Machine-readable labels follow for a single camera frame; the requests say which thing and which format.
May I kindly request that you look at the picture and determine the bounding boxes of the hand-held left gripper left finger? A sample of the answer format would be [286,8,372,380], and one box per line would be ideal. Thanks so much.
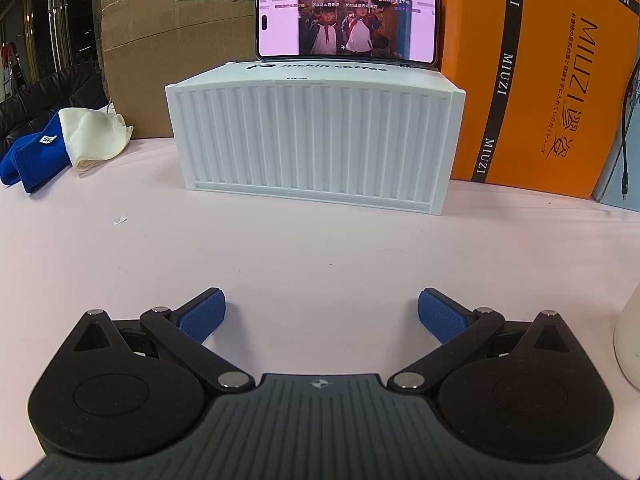
[64,287,256,394]

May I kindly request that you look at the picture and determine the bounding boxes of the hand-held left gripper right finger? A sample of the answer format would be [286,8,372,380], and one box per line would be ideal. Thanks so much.
[387,287,577,394]

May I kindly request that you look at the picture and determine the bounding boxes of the white cup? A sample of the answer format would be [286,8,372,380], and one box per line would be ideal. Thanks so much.
[614,280,640,391]

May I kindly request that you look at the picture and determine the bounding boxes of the white ribbed box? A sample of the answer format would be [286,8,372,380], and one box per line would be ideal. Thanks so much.
[165,61,467,217]

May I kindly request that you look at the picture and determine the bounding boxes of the cream cloth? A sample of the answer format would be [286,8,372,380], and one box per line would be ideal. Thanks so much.
[58,106,135,175]

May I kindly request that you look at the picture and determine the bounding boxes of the blue cloth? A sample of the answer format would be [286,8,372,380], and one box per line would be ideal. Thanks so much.
[0,112,68,194]

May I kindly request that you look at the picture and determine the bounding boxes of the orange box with black bands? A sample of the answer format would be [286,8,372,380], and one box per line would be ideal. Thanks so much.
[440,0,640,200]

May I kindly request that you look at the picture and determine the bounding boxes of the brown cardboard box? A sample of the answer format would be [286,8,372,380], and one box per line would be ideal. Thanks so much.
[91,0,443,140]

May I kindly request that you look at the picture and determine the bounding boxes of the black sofa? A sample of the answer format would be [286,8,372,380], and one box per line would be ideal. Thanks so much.
[0,63,108,156]

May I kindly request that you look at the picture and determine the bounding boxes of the black smartphone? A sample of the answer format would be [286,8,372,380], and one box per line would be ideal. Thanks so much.
[255,0,440,67]

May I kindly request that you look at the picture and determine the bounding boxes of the black cable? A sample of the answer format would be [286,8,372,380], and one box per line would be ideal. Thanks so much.
[618,67,640,207]

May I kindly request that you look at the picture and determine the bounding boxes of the glass door with metal handles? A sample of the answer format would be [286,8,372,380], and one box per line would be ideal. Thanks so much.
[0,0,96,96]

